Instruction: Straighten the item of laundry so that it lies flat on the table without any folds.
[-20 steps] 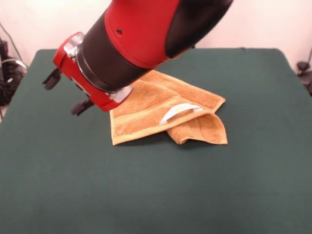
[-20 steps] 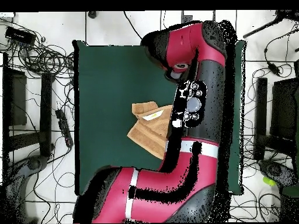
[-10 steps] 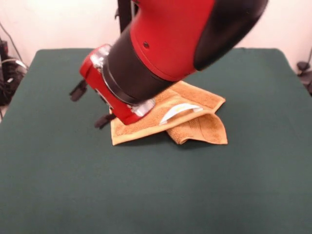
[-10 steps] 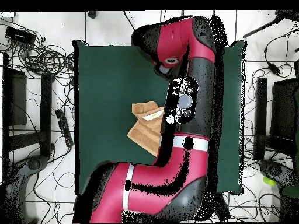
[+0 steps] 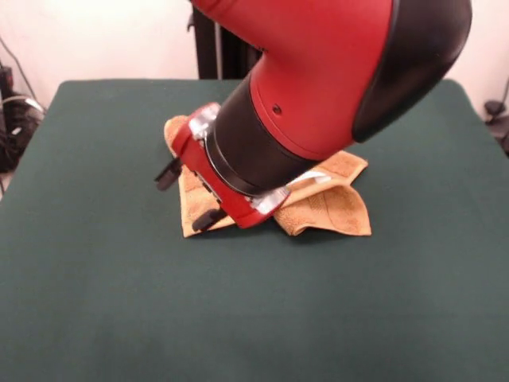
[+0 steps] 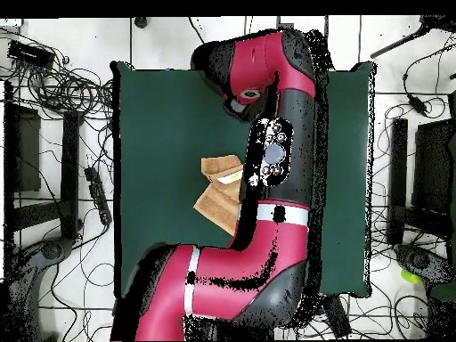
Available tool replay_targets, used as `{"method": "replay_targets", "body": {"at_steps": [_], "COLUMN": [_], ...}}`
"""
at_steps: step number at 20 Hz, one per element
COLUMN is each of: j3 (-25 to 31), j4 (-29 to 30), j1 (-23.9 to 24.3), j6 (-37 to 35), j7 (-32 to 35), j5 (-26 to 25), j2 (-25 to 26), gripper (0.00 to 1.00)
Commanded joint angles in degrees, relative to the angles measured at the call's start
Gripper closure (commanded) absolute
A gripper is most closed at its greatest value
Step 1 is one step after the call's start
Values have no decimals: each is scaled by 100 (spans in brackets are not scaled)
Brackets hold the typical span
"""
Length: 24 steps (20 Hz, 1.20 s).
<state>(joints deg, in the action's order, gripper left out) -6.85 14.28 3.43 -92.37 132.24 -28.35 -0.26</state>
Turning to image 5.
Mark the dark green table cloth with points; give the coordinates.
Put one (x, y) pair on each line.
(119, 298)

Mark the tan terry towel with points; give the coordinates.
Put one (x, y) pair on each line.
(338, 207)

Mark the tall black metal rack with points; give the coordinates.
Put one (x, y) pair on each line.
(222, 55)

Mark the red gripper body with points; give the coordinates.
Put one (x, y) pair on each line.
(199, 167)

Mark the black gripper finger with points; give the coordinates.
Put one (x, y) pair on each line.
(169, 174)
(207, 220)

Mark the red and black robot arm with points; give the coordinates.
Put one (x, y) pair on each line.
(318, 79)

